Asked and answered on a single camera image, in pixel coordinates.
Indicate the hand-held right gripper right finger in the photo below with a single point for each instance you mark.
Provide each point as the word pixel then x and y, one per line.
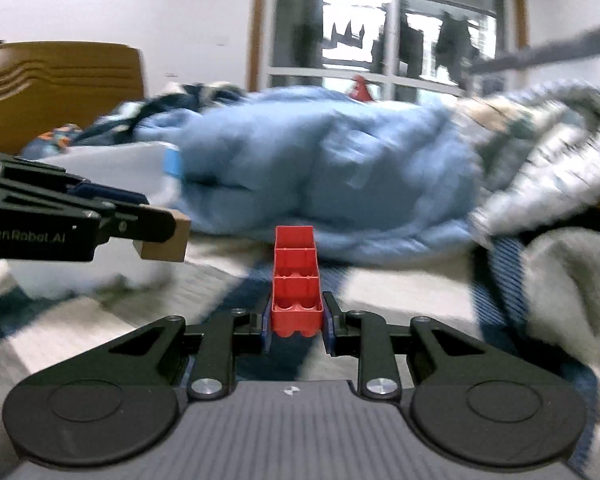
pixel 329 327

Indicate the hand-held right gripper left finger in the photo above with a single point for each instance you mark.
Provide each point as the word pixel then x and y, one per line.
pixel 267 330

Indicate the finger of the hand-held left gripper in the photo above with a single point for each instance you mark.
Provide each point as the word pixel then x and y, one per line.
pixel 145 225
pixel 95 192

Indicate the pale wooden block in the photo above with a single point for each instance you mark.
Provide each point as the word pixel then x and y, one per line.
pixel 170 242

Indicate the white plastic container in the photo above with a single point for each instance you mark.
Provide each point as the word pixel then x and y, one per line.
pixel 115 165

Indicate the red toy brick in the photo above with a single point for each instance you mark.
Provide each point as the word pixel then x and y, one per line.
pixel 295 280

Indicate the colourful patterned pillow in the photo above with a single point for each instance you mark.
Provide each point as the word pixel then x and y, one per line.
pixel 57 140

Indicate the blue white fleece blanket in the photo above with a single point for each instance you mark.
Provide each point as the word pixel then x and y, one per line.
pixel 430 300

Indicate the wooden headboard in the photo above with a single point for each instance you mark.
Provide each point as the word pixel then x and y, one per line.
pixel 65 85

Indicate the dark blue plaid quilt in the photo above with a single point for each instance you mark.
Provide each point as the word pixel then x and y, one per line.
pixel 195 97

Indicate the light blue blanket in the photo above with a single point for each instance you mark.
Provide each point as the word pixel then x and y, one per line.
pixel 330 170

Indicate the red bag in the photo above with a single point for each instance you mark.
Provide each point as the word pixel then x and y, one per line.
pixel 361 90

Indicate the grey white checked blanket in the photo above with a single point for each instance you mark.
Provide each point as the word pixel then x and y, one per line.
pixel 545 160

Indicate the row of hanging clothes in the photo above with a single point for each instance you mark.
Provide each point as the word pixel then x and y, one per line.
pixel 420 40

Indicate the wooden framed sliding window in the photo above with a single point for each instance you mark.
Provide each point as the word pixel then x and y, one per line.
pixel 380 20

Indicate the grey storage box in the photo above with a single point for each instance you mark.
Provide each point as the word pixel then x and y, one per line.
pixel 545 52

